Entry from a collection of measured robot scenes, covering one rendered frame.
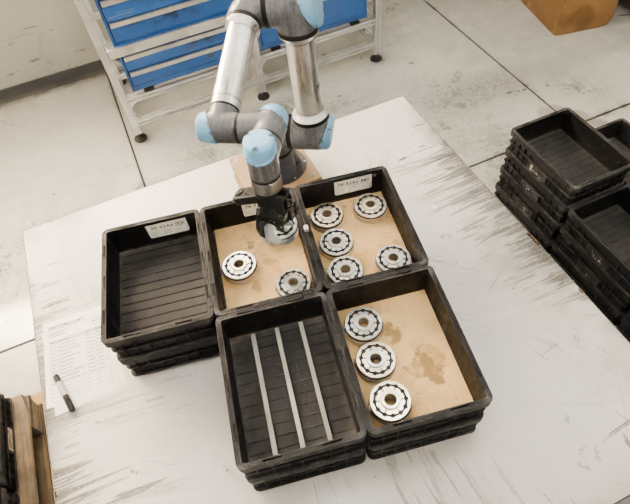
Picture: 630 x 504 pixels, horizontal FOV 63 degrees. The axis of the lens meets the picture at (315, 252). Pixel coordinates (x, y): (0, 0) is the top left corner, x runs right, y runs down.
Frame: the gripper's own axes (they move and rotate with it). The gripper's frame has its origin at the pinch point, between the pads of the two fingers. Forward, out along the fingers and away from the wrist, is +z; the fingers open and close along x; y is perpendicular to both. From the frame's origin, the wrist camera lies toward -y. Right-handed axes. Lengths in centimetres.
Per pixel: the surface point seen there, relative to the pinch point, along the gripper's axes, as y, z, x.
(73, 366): -44, 29, -52
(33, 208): -189, 100, 16
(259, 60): -119, 72, 155
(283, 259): -0.5, 16.2, 3.0
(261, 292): -0.2, 16.2, -10.0
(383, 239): 23.5, 16.1, 23.2
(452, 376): 58, 16, -9
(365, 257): 21.5, 16.1, 14.6
